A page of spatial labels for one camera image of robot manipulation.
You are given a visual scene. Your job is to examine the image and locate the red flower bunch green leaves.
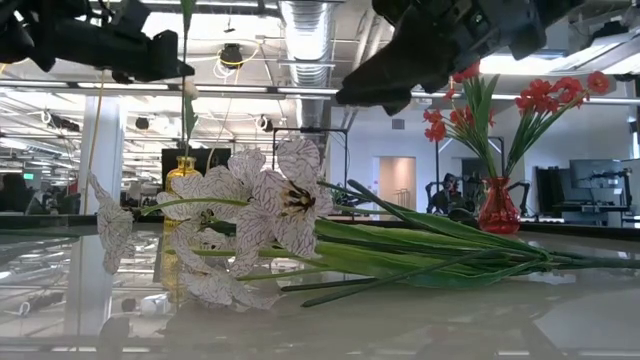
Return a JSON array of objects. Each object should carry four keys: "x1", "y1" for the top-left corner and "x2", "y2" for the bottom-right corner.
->
[{"x1": 422, "y1": 69, "x2": 612, "y2": 179}]

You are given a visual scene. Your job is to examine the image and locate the long white ceiling light bar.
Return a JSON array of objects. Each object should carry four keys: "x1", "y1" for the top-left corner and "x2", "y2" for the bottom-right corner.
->
[{"x1": 39, "y1": 82, "x2": 341, "y2": 100}]

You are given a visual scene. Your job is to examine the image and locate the black ceiling camera dome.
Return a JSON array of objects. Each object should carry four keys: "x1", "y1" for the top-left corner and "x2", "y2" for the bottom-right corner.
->
[{"x1": 219, "y1": 43, "x2": 245, "y2": 69}]

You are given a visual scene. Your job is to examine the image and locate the red glass vase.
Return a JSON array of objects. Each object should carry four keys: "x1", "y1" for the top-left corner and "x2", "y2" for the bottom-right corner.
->
[{"x1": 477, "y1": 175, "x2": 521, "y2": 235}]

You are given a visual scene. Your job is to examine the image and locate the yellow glass vase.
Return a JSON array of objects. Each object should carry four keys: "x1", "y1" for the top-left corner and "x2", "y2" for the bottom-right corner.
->
[{"x1": 163, "y1": 155, "x2": 202, "y2": 226}]

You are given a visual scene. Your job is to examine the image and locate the black monitor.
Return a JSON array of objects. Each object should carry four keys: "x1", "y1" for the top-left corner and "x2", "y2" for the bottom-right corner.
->
[{"x1": 160, "y1": 147, "x2": 232, "y2": 189}]

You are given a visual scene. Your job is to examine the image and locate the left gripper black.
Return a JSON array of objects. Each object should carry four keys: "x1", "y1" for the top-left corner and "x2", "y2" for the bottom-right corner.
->
[{"x1": 47, "y1": 19, "x2": 196, "y2": 84}]

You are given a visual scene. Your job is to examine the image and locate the dark desk monitor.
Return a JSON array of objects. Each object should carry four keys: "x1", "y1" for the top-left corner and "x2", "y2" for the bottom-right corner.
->
[{"x1": 569, "y1": 158, "x2": 632, "y2": 191}]

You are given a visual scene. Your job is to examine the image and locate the silver ribbed ventilation duct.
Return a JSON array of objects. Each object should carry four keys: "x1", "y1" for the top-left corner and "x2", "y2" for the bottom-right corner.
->
[{"x1": 277, "y1": 0, "x2": 337, "y2": 131}]

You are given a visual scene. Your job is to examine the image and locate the red artificial tulip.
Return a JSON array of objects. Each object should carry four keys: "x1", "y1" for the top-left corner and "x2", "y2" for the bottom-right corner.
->
[{"x1": 451, "y1": 60, "x2": 482, "y2": 85}]

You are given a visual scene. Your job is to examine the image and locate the white veined flower bunch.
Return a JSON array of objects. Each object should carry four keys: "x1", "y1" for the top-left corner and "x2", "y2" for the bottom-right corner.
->
[{"x1": 88, "y1": 137, "x2": 640, "y2": 311}]

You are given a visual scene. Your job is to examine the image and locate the person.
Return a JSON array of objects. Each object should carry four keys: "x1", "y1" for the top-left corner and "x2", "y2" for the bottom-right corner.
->
[{"x1": 425, "y1": 172, "x2": 469, "y2": 216}]

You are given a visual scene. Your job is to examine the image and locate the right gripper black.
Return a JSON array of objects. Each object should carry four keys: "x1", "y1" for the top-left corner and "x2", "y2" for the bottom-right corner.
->
[{"x1": 334, "y1": 0, "x2": 547, "y2": 118}]

